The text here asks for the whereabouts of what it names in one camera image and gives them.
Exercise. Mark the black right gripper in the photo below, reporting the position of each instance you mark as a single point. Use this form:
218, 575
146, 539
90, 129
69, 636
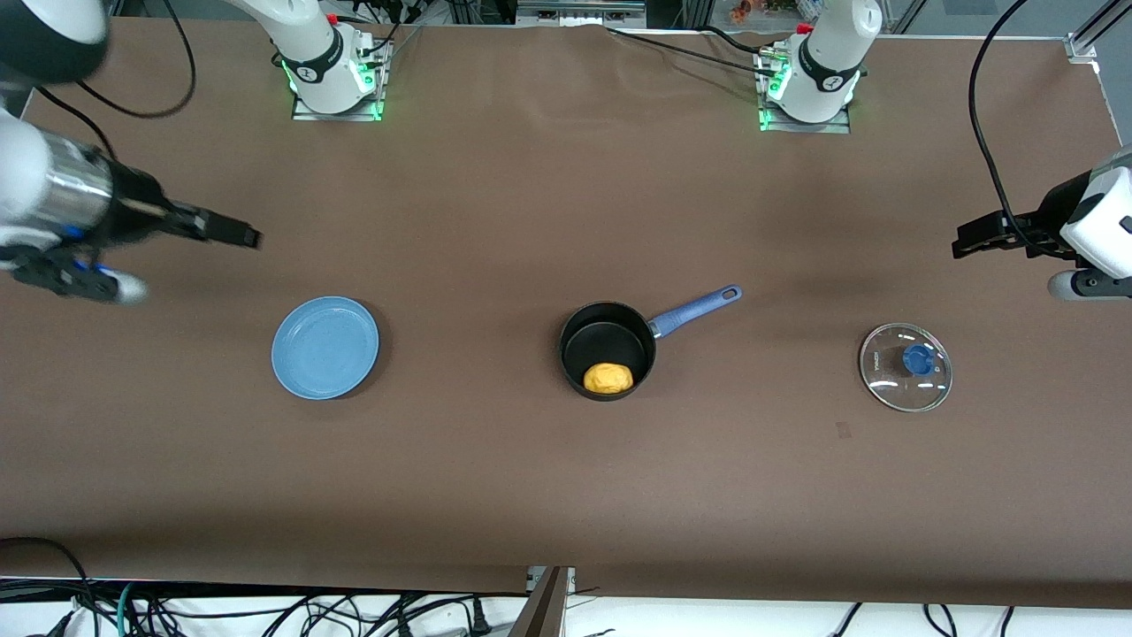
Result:
135, 209

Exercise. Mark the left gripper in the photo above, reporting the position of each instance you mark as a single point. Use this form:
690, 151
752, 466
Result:
1051, 215

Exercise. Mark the glass lid with blue knob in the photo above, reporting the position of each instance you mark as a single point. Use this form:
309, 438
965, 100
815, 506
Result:
917, 359

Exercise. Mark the yellow potato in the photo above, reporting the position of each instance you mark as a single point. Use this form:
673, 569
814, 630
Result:
608, 379

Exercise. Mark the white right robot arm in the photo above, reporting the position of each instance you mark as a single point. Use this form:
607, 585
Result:
309, 53

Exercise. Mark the blue round plate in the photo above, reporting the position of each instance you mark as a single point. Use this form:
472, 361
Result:
323, 349

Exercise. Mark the orange background object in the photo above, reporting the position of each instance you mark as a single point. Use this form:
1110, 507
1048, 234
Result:
741, 11

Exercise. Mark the brown table cover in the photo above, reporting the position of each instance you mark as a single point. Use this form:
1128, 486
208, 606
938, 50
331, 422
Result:
566, 495

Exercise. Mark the black power plug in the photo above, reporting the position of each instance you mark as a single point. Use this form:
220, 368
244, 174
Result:
479, 619

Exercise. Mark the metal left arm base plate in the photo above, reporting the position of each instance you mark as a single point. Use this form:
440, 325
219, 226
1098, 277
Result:
840, 127

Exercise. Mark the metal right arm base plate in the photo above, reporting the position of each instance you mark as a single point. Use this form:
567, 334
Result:
371, 111

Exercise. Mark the aluminium profile with bracket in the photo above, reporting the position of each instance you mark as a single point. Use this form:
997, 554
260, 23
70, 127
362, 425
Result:
1088, 40

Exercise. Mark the silver frame bar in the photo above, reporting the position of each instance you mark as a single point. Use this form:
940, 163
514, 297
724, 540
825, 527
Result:
579, 11

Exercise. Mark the aluminium post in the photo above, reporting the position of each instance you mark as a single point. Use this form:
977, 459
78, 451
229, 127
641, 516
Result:
548, 610

